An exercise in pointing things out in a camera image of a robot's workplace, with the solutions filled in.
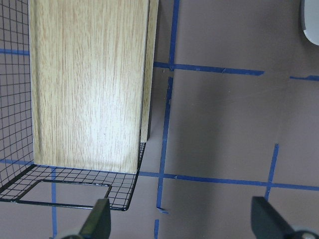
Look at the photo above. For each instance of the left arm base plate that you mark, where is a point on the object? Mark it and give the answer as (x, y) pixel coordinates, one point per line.
(310, 20)

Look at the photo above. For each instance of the wooden shelf board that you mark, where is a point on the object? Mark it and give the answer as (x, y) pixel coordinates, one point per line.
(148, 75)
(87, 61)

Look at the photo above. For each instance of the black wire basket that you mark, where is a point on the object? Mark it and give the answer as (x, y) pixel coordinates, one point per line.
(21, 180)

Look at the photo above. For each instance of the lower wooden shelf board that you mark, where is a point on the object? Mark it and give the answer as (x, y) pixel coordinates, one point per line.
(148, 75)

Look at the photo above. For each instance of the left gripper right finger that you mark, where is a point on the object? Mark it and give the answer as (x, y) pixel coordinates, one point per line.
(267, 223)

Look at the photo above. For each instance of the upper wooden shelf board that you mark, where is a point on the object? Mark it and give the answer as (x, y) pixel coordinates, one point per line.
(87, 61)

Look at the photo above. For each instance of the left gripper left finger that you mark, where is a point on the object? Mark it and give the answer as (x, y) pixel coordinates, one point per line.
(98, 223)

